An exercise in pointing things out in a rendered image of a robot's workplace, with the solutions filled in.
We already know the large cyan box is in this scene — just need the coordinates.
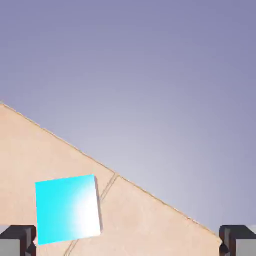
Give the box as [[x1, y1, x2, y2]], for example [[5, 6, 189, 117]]
[[34, 173, 104, 246]]

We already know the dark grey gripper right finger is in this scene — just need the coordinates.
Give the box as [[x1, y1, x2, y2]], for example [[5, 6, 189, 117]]
[[219, 224, 256, 256]]

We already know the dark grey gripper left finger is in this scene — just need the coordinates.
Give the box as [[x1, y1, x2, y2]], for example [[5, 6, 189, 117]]
[[0, 225, 38, 256]]

